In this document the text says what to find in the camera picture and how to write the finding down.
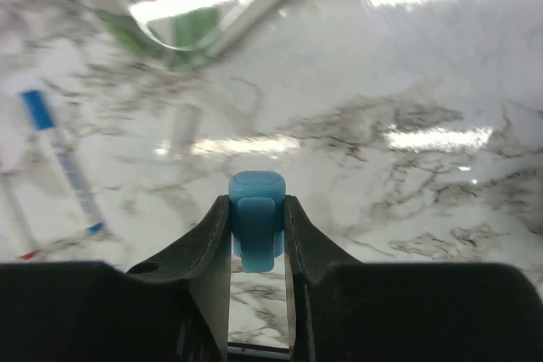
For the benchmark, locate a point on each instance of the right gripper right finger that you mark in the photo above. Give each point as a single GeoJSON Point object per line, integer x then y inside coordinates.
{"type": "Point", "coordinates": [342, 309]}

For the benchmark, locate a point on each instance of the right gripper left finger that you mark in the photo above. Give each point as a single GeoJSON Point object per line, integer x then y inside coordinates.
{"type": "Point", "coordinates": [172, 306]}

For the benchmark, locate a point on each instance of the light blue cap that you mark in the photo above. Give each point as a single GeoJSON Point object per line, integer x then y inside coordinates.
{"type": "Point", "coordinates": [257, 214]}

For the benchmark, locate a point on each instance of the white red marker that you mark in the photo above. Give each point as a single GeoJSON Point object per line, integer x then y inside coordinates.
{"type": "Point", "coordinates": [22, 243]}

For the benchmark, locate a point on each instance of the white marker pen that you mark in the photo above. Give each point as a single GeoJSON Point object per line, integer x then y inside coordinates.
{"type": "Point", "coordinates": [44, 122]}

